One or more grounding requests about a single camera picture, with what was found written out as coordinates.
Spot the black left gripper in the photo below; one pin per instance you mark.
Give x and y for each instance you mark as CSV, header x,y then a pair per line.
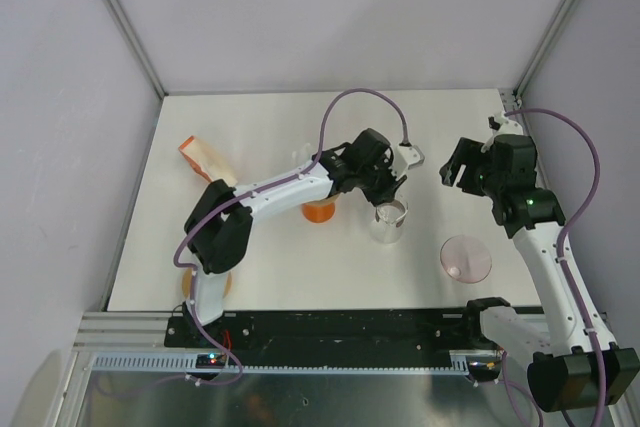
x,y
392,181

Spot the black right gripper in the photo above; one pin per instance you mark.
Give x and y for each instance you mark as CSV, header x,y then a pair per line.
x,y
466,153

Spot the clear glass carafe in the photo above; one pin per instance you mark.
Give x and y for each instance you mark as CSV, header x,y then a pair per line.
x,y
388,222

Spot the orange glass flask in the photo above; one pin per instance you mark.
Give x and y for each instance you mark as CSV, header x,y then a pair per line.
x,y
318,212

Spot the pink glass dripper cone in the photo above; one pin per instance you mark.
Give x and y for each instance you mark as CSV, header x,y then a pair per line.
x,y
466,259

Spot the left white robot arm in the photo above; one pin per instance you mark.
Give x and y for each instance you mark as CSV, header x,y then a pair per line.
x,y
218,230

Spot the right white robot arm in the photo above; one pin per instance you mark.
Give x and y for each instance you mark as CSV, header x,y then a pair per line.
x,y
577,363

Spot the orange coffee filter box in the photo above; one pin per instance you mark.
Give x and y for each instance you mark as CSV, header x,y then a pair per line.
x,y
206,161

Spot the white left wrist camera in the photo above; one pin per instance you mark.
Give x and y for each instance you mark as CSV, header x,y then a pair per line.
x,y
407,157

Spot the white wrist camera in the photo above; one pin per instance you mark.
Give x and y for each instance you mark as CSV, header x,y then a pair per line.
x,y
407,157
500,124

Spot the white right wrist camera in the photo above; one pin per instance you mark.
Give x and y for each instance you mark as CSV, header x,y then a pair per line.
x,y
500,124

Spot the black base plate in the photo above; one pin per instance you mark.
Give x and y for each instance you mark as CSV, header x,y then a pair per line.
x,y
405,338

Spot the aluminium frame rail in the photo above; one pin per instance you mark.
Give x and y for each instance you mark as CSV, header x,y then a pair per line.
x,y
121,331

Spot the white slotted cable duct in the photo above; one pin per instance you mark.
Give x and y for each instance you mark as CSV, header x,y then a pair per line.
x,y
159,361

